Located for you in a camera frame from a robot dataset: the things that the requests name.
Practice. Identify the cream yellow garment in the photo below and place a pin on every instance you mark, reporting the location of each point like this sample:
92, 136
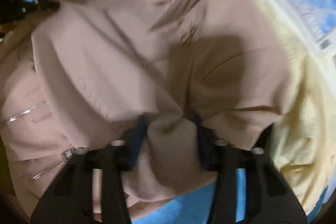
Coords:
302, 142

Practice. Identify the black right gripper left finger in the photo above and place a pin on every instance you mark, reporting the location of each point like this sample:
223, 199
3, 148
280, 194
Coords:
93, 178

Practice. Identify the pink zip jacket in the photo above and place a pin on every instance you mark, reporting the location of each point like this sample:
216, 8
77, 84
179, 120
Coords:
81, 75

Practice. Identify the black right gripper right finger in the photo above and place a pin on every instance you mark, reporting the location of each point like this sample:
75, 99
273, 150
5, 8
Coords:
268, 197

